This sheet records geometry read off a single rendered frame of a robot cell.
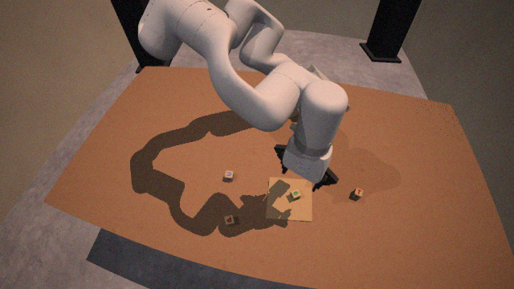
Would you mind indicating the orange flat mat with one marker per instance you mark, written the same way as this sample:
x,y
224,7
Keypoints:
x,y
280,204

